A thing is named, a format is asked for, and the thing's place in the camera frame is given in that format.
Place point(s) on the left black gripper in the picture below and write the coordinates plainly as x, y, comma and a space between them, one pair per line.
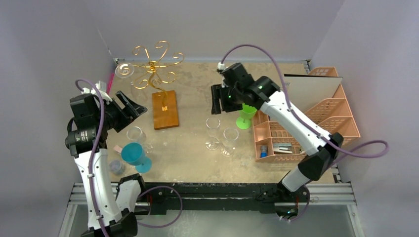
132, 110

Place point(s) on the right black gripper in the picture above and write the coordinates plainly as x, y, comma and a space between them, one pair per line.
224, 101

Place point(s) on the clear wine glass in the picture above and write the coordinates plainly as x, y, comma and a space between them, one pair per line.
137, 135
213, 124
124, 72
229, 139

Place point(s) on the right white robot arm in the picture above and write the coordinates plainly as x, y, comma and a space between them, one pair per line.
320, 146

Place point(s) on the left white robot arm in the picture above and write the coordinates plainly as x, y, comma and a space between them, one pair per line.
110, 210

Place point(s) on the wooden rack base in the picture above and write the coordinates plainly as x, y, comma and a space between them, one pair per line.
165, 112

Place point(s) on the green plastic goblet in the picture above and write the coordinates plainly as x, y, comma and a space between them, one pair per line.
245, 115

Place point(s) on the pink eraser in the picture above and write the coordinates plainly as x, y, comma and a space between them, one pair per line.
117, 149

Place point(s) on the blue plastic goblet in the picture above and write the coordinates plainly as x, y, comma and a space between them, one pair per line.
134, 154

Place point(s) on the small grey jar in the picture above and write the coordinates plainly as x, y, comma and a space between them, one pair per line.
116, 167

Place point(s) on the grey board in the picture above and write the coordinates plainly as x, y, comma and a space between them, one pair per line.
307, 91

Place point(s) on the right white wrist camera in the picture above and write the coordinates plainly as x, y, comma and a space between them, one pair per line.
221, 67

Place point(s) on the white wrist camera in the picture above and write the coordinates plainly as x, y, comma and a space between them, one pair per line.
101, 87
221, 67

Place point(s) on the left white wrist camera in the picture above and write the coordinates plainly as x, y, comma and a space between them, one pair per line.
101, 87

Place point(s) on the gold wire wine glass rack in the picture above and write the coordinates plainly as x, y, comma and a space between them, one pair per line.
151, 76

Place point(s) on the blue grey hose connector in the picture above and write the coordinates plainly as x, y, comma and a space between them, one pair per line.
263, 151

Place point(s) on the black aluminium base frame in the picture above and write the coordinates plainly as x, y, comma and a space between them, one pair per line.
262, 197

